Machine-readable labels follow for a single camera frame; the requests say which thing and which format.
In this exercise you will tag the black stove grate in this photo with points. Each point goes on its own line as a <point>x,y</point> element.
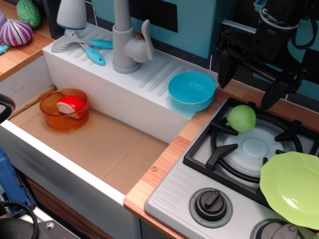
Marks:
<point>235,159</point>

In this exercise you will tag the purple striped toy onion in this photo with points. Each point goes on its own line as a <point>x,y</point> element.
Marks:
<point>15,32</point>

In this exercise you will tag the light green plastic plate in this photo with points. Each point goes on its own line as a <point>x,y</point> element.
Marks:
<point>290,184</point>

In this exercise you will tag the grey whisk with blue handle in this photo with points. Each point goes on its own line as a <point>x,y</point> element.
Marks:
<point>71,36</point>

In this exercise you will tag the brown cardboard sheet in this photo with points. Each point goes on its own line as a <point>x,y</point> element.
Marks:
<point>110,150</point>

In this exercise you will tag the blue object at left edge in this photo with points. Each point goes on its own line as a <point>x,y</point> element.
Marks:
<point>12,185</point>

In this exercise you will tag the grey toy faucet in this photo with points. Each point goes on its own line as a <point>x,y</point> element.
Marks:
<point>129,52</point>

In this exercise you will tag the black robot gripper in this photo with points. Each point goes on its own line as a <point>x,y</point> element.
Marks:
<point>266,54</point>

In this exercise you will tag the blue plastic bowl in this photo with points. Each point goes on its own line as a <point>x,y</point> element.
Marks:
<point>191,91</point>

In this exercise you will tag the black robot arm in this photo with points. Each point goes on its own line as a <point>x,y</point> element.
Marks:
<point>300,18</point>

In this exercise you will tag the orange transparent toy pot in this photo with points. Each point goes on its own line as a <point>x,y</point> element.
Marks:
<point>57,120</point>

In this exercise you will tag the red and white toy slice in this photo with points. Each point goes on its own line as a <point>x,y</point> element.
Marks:
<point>69,104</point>

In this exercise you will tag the green toy pear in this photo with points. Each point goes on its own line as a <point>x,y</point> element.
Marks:
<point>242,118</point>

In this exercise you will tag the green toy vegetable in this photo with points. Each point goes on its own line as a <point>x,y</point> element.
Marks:
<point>27,11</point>

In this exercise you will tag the white toy sink basin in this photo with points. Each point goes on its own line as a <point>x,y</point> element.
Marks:
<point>139,100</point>

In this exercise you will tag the grey dome-shaped toy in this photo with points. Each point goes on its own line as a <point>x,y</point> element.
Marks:
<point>72,14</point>

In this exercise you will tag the teal box with black panel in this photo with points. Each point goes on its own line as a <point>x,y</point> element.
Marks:
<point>189,25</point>

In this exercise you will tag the black curved object left edge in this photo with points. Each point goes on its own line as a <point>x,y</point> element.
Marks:
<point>9,107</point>

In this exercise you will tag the blue utensil handle tip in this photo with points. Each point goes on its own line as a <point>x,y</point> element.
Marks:
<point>3,48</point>

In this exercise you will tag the grey toy stove top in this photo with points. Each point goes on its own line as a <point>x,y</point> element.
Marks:
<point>169,203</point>

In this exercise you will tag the black stove knob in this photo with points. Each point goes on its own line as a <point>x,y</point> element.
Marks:
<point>210,208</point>

